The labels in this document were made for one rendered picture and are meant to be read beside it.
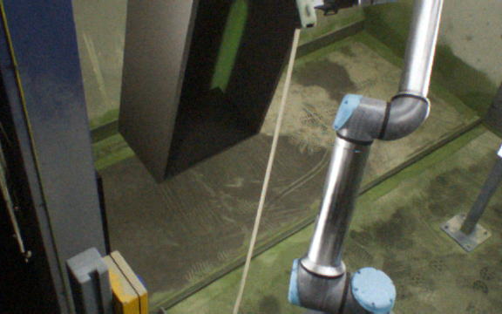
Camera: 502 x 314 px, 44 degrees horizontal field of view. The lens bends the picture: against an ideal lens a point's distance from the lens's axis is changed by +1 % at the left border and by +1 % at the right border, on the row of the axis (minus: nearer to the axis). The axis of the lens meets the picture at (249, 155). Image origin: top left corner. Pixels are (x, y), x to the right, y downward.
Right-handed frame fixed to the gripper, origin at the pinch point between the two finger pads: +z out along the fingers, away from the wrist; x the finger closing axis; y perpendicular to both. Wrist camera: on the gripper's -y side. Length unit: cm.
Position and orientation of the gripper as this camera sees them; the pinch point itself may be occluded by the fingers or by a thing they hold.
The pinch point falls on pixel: (299, 0)
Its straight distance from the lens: 222.2
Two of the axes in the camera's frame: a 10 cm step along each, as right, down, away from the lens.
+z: -9.8, 1.8, -0.8
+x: -1.9, -9.2, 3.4
